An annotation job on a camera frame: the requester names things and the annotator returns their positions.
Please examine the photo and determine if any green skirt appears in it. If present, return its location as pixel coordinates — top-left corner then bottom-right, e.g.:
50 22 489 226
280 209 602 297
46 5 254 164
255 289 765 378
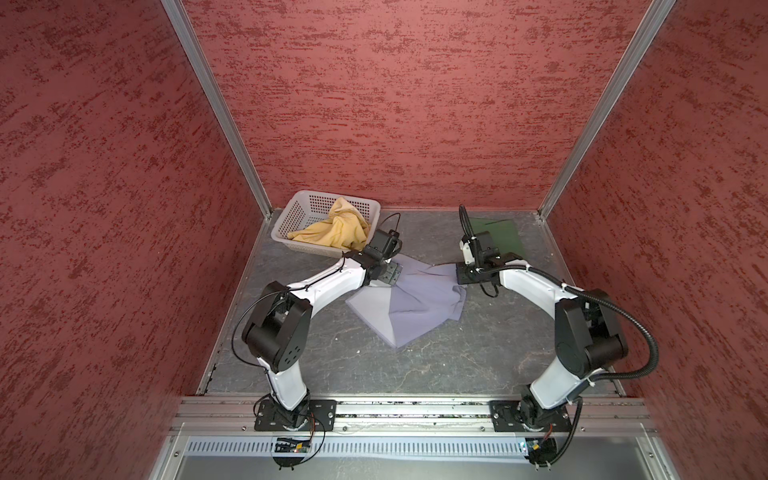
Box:
470 218 527 258

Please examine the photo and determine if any lavender skirt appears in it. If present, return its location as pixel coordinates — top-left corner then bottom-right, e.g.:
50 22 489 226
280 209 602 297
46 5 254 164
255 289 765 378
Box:
346 254 467 348

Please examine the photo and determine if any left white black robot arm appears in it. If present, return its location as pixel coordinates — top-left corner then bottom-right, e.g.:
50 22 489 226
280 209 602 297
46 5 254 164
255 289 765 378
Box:
241 229 402 430

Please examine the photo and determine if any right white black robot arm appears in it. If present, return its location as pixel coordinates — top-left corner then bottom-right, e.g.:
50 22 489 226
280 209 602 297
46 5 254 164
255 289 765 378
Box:
457 232 628 431

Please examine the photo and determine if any yellow skirt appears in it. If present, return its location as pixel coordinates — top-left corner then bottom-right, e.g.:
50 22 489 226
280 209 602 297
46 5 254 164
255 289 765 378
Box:
287 197 370 250

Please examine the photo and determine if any white plastic laundry basket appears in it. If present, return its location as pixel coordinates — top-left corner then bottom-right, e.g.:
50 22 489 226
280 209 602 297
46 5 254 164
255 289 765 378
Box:
271 190 381 259

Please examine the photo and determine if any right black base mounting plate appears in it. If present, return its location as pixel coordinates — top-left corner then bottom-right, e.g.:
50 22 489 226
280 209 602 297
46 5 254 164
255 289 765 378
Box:
488 397 572 433

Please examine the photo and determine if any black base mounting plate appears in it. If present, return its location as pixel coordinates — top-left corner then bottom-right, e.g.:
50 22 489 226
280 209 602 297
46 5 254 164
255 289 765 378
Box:
254 398 338 433
488 397 572 433

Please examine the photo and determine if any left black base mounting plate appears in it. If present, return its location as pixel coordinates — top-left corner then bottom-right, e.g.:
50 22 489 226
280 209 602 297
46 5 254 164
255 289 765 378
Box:
254 398 338 433

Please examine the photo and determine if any right small circuit board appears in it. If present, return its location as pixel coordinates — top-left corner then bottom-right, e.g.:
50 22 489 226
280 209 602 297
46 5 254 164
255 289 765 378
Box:
526 438 558 467

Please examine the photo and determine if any small circuit board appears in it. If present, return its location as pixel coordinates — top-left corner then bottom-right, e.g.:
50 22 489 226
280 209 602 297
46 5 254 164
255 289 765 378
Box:
274 437 313 455
526 438 558 467

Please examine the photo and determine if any left small circuit board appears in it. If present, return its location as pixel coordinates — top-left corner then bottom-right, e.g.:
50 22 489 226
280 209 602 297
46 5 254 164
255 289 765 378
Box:
274 437 313 455

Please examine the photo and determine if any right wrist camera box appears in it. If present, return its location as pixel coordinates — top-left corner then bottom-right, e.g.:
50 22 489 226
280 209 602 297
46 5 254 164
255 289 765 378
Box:
459 238 475 265

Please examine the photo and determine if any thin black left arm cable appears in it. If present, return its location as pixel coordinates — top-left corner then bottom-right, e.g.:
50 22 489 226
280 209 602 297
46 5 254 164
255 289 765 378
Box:
230 212 403 370

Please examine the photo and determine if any black corrugated cable conduit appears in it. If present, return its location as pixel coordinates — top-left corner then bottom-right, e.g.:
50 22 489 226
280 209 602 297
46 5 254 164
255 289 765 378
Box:
458 204 660 382

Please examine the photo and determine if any aluminium front rail frame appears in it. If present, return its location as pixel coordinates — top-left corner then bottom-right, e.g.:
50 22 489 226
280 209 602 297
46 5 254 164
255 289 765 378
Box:
150 395 679 479

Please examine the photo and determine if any left aluminium corner post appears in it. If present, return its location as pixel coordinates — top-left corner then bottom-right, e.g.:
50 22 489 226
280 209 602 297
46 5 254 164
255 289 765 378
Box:
161 0 273 220

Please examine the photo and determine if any aluminium corner post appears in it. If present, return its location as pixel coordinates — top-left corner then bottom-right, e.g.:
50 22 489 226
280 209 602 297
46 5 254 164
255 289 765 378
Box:
538 0 676 222
161 0 273 220

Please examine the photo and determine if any right aluminium corner post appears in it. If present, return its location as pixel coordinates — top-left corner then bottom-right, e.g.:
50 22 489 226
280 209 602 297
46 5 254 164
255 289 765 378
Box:
538 0 676 222

